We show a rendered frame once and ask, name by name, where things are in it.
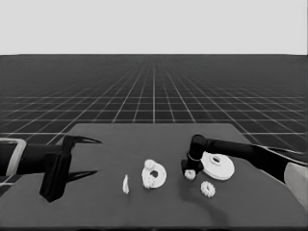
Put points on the small white toothed gear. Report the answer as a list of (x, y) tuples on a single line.
[(187, 176), (204, 190), (146, 184), (147, 166)]

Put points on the small thin white T-shaped piece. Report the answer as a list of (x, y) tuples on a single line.
[(125, 185)]

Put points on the white round carrier with pins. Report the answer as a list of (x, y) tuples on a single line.
[(162, 176)]

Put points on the large thick white disc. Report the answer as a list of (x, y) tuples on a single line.
[(221, 171)]

